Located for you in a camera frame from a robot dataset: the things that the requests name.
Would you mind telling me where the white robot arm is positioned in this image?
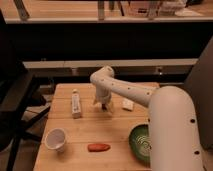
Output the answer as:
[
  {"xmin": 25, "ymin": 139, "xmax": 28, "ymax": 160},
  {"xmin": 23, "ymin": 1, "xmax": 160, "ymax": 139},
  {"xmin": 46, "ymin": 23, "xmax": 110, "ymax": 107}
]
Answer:
[{"xmin": 90, "ymin": 66, "xmax": 204, "ymax": 171}]

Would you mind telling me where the black office chair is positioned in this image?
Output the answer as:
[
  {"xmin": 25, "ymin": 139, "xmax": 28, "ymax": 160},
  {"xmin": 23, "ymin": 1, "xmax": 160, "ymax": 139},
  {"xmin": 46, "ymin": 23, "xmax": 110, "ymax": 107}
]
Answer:
[{"xmin": 0, "ymin": 10, "xmax": 50, "ymax": 171}]

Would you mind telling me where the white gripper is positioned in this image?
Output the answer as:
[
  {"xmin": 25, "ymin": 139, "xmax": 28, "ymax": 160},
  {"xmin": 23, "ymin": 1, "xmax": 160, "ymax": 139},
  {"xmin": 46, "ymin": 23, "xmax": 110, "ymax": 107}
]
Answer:
[{"xmin": 93, "ymin": 93, "xmax": 113, "ymax": 112}]

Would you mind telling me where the green ceramic plate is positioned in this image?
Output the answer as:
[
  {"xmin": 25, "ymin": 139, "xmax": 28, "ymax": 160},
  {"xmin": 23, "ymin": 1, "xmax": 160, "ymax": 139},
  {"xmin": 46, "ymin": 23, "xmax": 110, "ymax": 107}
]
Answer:
[{"xmin": 129, "ymin": 124, "xmax": 151, "ymax": 164}]

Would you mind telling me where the black eraser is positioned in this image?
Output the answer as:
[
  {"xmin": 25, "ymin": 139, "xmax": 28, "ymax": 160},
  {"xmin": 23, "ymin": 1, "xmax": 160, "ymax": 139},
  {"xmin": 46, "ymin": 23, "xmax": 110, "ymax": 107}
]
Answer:
[{"xmin": 102, "ymin": 104, "xmax": 107, "ymax": 110}]

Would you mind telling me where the orange carrot toy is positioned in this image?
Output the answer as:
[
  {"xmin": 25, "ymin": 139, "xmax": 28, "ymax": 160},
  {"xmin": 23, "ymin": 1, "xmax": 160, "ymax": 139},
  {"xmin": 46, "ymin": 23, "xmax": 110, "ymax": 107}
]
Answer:
[{"xmin": 87, "ymin": 143, "xmax": 111, "ymax": 152}]

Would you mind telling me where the white rectangular block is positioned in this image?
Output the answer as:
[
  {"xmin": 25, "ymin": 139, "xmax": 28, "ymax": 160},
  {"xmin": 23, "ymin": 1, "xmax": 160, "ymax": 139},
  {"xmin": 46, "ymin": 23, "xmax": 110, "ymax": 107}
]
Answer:
[{"xmin": 122, "ymin": 98, "xmax": 134, "ymax": 111}]

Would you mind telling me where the white glue bottle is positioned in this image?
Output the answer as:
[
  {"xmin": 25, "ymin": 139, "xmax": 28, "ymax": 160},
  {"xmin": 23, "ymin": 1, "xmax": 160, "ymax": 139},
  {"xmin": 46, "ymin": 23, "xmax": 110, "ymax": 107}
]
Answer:
[{"xmin": 72, "ymin": 89, "xmax": 82, "ymax": 119}]

